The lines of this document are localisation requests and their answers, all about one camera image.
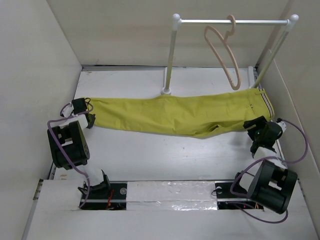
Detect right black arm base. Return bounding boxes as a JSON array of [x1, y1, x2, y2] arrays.
[[211, 180, 264, 210]]

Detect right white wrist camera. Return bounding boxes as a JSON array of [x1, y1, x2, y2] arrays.
[[276, 118, 287, 133]]

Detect white clothes rack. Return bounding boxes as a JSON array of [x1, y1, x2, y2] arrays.
[[161, 13, 299, 95]]

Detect wooden clothes hanger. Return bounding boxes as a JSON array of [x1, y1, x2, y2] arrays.
[[203, 14, 242, 91]]

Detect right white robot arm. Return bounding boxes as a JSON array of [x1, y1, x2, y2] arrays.
[[230, 116, 298, 214]]

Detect yellow-green trousers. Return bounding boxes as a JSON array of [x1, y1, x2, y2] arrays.
[[90, 88, 275, 138]]

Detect silver tape strip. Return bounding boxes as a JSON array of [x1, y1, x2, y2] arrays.
[[126, 180, 218, 211]]

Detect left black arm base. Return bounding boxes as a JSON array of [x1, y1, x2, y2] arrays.
[[78, 170, 128, 211]]

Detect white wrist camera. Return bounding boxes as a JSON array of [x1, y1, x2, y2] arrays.
[[59, 102, 74, 118], [276, 118, 287, 133]]

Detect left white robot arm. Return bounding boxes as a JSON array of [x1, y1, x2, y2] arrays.
[[47, 97, 112, 199]]

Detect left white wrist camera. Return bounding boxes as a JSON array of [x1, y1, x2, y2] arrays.
[[59, 102, 74, 118]]

